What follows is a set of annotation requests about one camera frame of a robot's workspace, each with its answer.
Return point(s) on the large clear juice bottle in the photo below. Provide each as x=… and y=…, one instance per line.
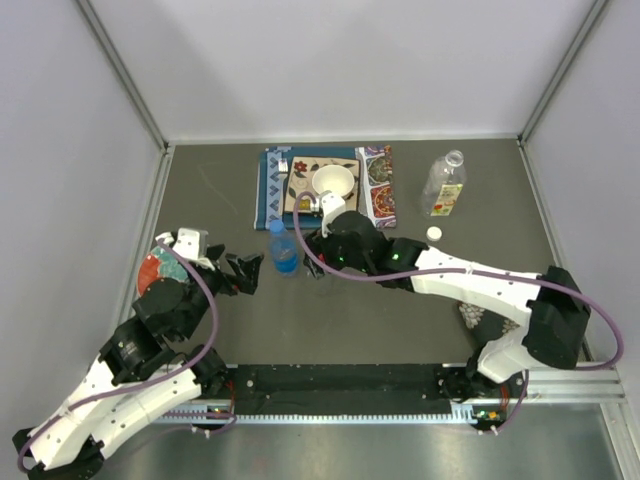
x=444, y=185

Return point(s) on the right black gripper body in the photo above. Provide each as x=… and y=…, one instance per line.
x=319, y=245

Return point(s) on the black floral square plate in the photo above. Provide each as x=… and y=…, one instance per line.
x=484, y=325

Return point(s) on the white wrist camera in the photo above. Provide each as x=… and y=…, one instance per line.
x=330, y=206
x=191, y=244

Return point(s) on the round red teal plate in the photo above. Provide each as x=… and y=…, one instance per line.
x=158, y=264

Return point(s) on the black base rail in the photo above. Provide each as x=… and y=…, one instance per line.
x=339, y=389

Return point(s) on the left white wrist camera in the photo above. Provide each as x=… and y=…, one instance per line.
x=191, y=244

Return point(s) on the grey cable duct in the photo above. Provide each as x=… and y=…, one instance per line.
x=454, y=414

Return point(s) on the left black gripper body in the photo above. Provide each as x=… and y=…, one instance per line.
x=218, y=280

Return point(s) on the square floral beige plate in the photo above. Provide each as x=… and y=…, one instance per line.
x=300, y=179

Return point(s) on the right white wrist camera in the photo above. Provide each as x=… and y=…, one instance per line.
x=330, y=206

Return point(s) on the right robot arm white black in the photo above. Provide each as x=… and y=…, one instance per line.
x=547, y=311

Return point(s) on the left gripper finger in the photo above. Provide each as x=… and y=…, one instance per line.
x=214, y=252
x=246, y=271

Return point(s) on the blue patterned placemat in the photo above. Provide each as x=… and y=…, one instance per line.
x=376, y=195

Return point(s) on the white bottle cap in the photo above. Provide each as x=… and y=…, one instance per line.
x=434, y=234

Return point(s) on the red cap clear bottle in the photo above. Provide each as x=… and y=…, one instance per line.
x=328, y=285

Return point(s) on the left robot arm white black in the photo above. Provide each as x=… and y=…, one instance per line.
x=137, y=376

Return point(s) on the white ceramic bowl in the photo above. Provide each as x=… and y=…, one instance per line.
x=333, y=178

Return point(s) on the blue cap water bottle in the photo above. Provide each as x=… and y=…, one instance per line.
x=283, y=248

